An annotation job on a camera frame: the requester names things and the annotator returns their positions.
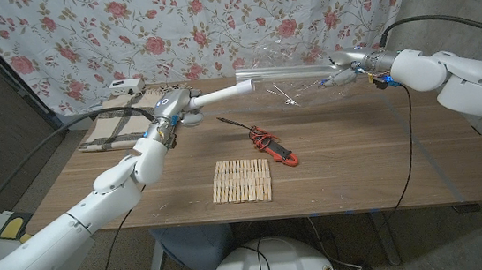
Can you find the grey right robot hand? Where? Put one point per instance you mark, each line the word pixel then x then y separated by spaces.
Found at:
pixel 362 59

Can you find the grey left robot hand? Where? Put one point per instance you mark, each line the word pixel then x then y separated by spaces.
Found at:
pixel 173 103

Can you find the clear plastic bag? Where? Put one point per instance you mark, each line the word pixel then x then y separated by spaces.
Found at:
pixel 308 93

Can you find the long clear plastic tube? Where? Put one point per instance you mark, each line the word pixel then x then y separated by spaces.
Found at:
pixel 284 72

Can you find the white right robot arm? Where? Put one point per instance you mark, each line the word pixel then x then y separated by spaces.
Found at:
pixel 461 78

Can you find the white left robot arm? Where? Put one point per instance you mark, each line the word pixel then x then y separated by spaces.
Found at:
pixel 97 206

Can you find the beige plaid fringed cloth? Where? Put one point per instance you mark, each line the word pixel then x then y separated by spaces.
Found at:
pixel 120 124

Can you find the floral rose backdrop cloth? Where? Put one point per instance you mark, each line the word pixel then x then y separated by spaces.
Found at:
pixel 168 26

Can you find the grey tape strip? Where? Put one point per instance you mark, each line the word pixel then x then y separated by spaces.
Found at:
pixel 430 161
pixel 221 111

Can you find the white power strip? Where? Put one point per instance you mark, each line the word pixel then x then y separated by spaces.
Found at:
pixel 126 86

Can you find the black test probe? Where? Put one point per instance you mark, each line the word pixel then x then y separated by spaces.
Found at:
pixel 233 123

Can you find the wooden clothespin row mat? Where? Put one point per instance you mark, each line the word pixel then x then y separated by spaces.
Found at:
pixel 241 181

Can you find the red clamp meter with leads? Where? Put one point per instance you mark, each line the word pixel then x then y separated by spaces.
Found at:
pixel 280 153

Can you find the blue-grey seat under table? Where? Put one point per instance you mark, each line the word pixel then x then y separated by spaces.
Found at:
pixel 194 246

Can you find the white seat leg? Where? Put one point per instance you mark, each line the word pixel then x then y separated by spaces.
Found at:
pixel 156 263

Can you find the grey table leg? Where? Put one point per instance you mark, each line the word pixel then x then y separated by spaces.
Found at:
pixel 386 238

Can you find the black table foot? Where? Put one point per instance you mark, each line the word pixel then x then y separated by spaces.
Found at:
pixel 466 208

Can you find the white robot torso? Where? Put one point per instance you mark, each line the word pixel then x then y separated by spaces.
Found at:
pixel 275 264

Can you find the yellow and black floor object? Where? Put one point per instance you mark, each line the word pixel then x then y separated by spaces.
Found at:
pixel 12 228

